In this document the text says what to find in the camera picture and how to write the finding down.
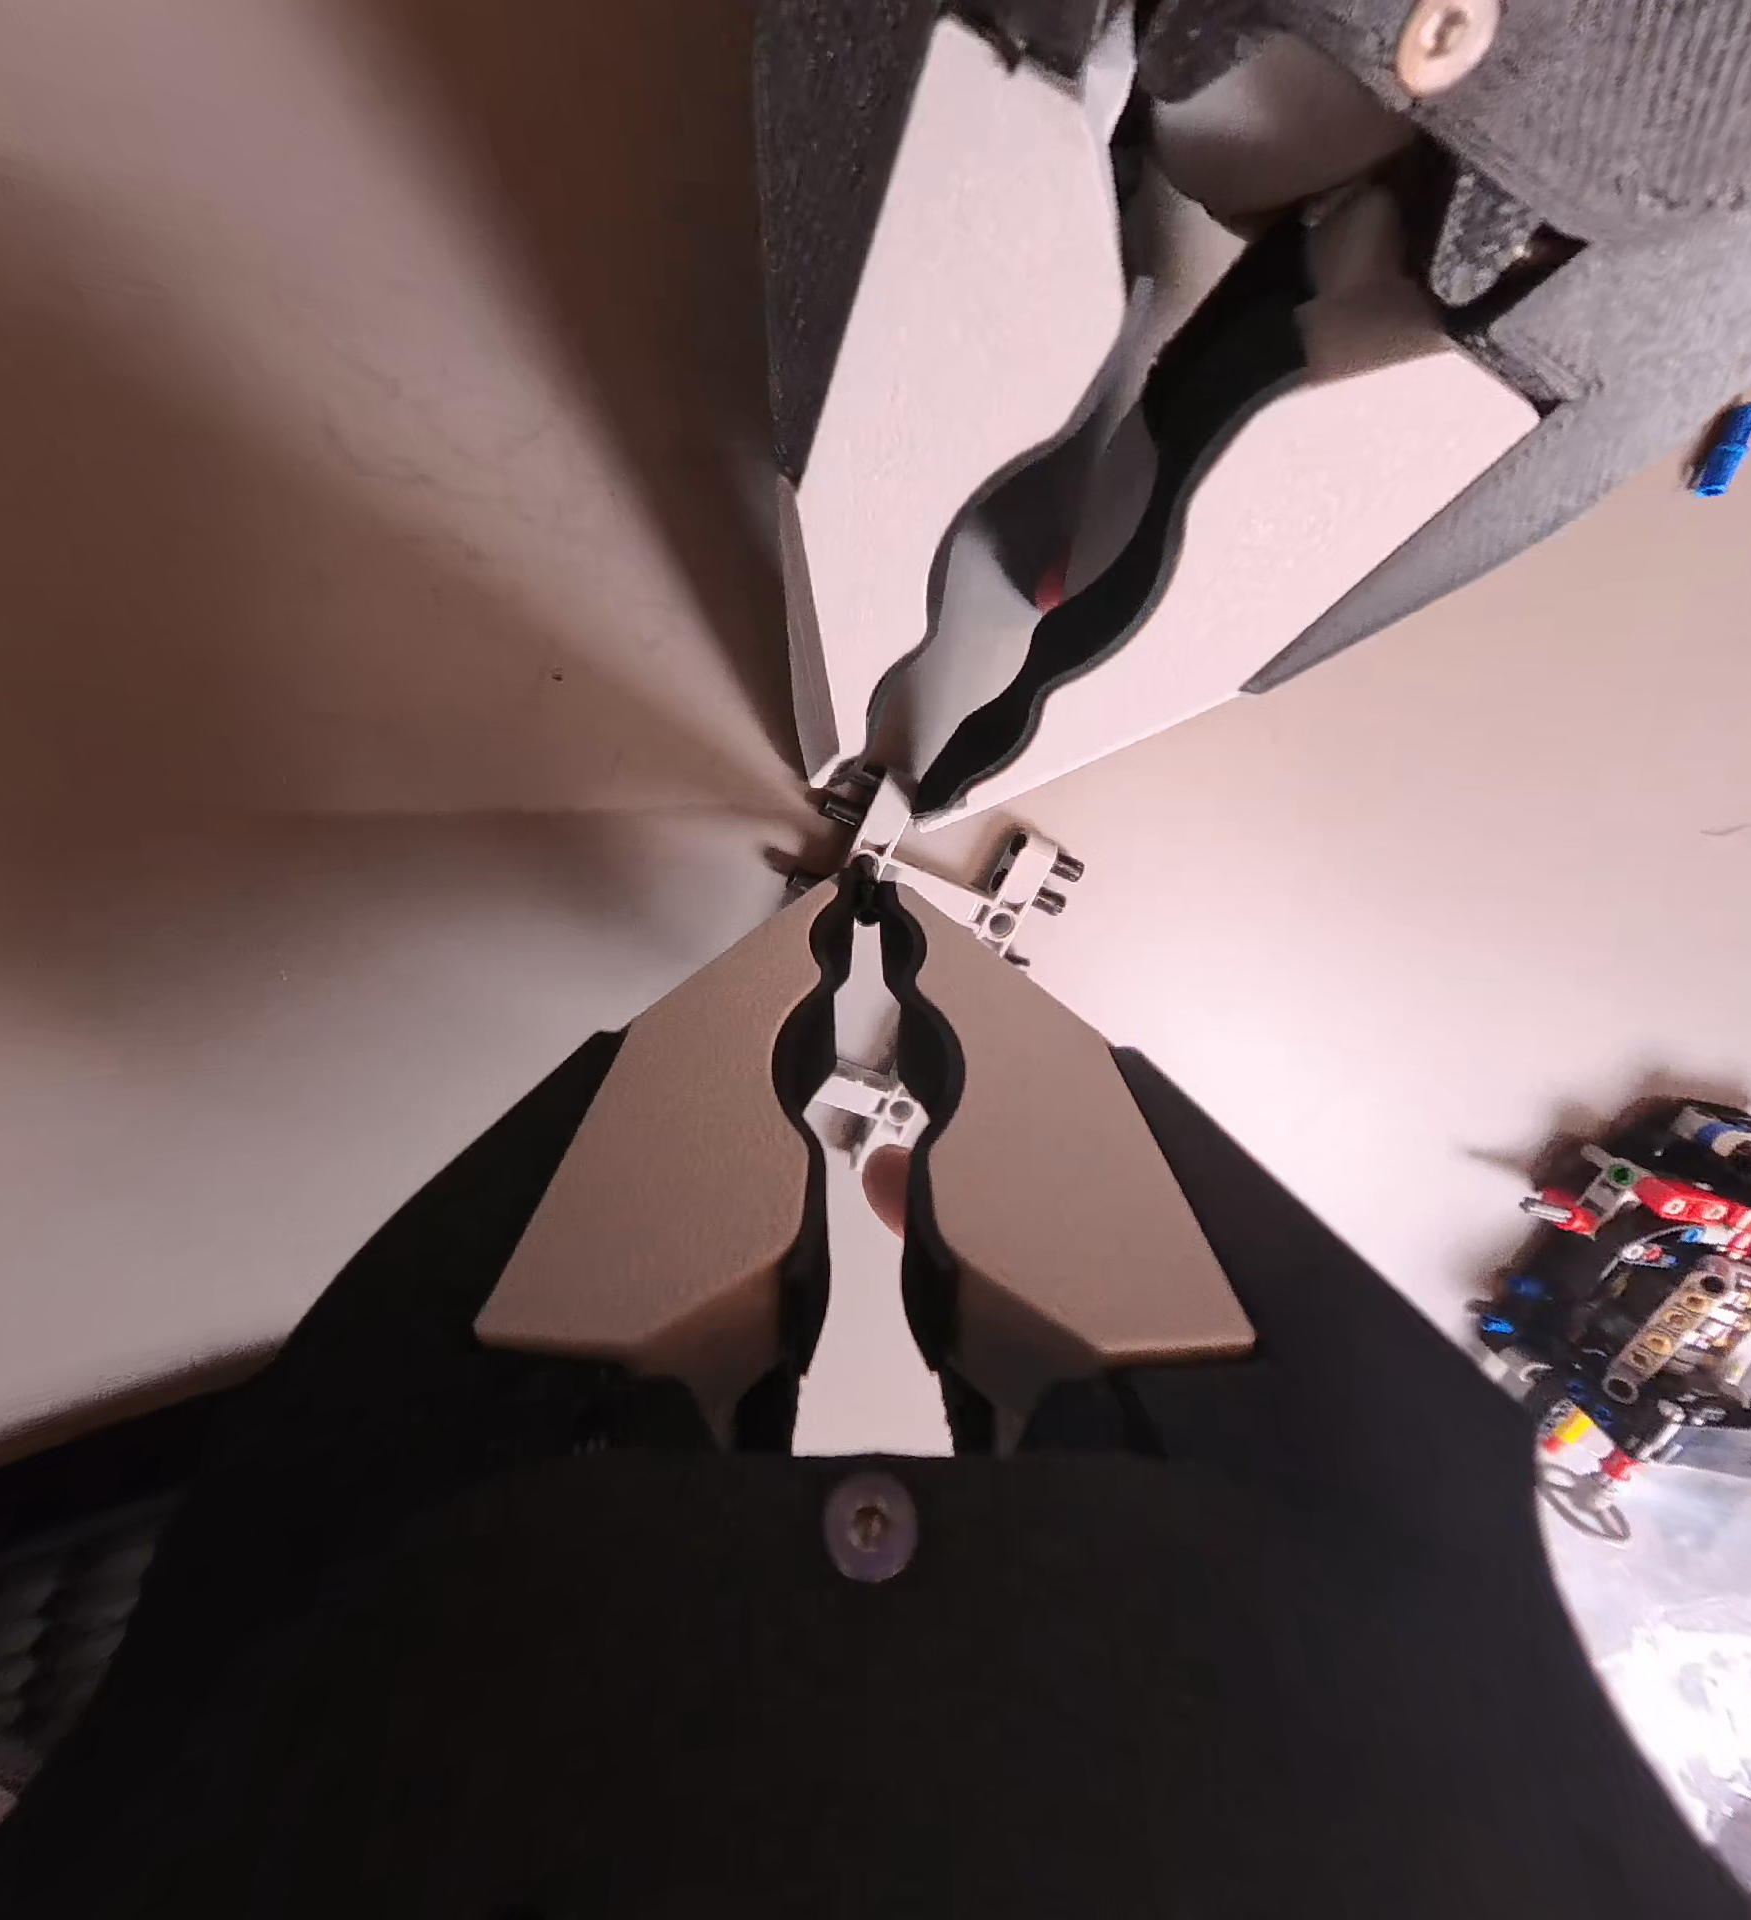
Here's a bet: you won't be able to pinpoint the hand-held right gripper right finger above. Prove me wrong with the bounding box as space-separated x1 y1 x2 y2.
875 882 1258 1454

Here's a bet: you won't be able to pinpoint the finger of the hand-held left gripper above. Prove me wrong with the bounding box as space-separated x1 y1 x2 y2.
909 187 1546 835
777 13 1162 789

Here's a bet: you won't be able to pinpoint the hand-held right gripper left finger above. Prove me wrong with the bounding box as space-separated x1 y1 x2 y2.
473 879 860 1454

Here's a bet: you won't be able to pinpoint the grey lego frame black pins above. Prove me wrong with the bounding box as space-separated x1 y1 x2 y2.
770 762 1089 1171

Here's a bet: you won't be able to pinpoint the partly built lego car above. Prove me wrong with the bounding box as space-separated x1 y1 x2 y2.
1473 1100 1751 1491

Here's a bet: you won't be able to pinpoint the black chair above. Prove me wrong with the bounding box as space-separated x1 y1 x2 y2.
0 1388 217 1823

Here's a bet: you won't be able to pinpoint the clear plastic bag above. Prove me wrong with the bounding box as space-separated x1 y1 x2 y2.
1538 1463 1751 1908

